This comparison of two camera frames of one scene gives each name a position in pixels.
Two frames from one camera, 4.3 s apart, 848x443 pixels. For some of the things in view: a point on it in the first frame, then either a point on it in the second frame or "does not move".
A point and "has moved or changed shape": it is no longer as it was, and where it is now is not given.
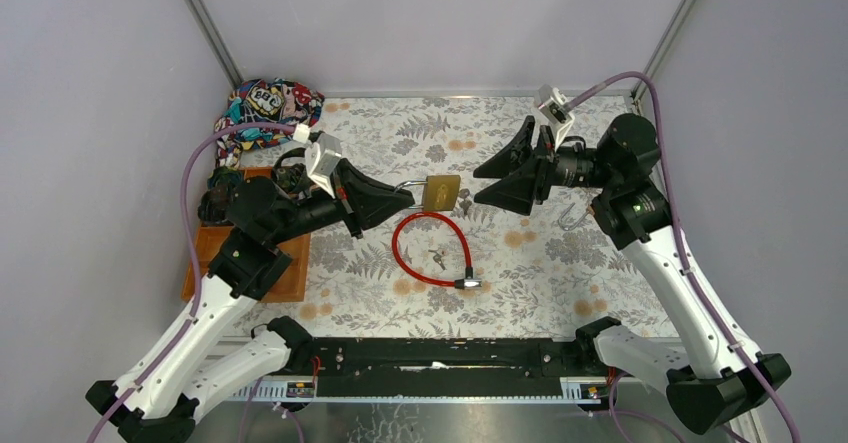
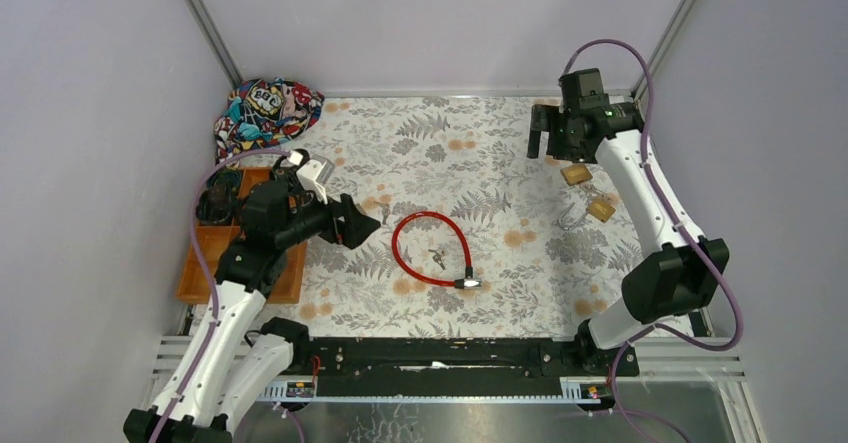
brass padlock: x=441 y=192 has moved or changed shape
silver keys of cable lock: x=437 y=258 does not move
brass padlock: x=589 y=211 does not move
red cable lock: x=467 y=283 does not move
